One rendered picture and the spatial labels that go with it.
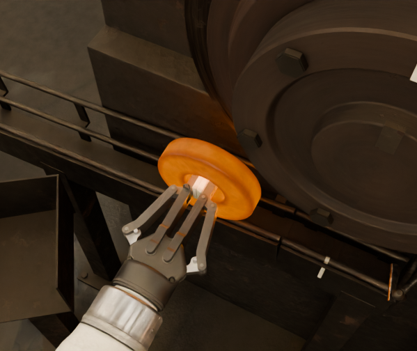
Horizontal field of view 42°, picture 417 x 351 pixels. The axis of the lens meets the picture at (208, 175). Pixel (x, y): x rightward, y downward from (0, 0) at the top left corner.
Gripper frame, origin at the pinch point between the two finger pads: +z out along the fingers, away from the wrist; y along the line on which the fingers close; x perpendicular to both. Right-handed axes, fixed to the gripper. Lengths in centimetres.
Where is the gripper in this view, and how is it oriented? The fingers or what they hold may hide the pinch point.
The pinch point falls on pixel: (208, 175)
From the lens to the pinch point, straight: 78.0
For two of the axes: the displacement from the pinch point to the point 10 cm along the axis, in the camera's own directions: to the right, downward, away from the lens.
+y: 8.9, 3.9, -2.4
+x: -0.2, -4.9, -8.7
